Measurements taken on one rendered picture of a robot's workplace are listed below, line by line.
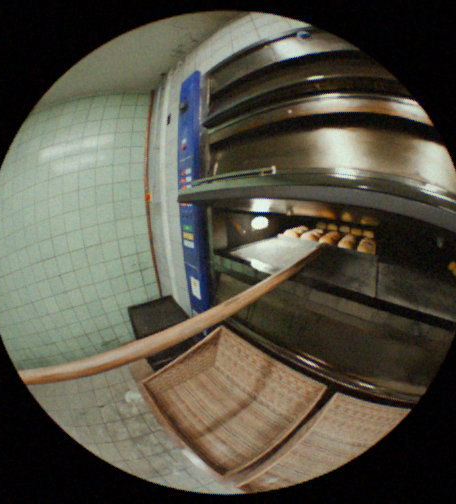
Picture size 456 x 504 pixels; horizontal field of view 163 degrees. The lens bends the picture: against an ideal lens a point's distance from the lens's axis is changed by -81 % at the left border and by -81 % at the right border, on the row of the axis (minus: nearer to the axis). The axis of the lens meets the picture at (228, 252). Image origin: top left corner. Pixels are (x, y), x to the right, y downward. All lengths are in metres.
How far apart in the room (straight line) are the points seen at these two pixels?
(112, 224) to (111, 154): 0.58
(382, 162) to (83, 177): 1.60
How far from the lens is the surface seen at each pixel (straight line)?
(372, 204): 0.25
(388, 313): 0.47
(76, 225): 1.48
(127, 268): 1.54
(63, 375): 0.33
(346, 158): 0.41
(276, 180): 0.31
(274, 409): 0.86
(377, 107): 0.48
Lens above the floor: 1.40
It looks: 17 degrees down
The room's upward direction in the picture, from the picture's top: 2 degrees counter-clockwise
